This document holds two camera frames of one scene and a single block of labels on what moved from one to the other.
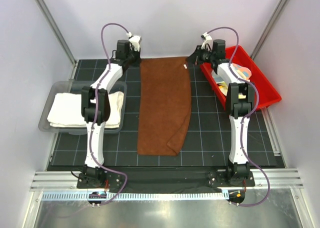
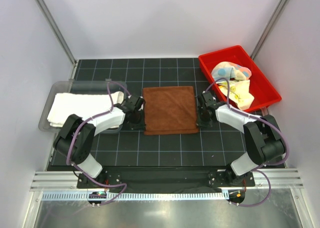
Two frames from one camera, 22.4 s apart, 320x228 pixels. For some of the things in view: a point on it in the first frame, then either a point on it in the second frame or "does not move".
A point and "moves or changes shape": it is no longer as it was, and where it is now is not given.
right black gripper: (195, 58) -> (200, 123)
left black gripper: (137, 54) -> (141, 126)
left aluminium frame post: (39, 0) does not move
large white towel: (66, 110) does not move
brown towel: (165, 105) moves or changes shape
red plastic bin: (268, 91) does not move
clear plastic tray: (76, 88) does not move
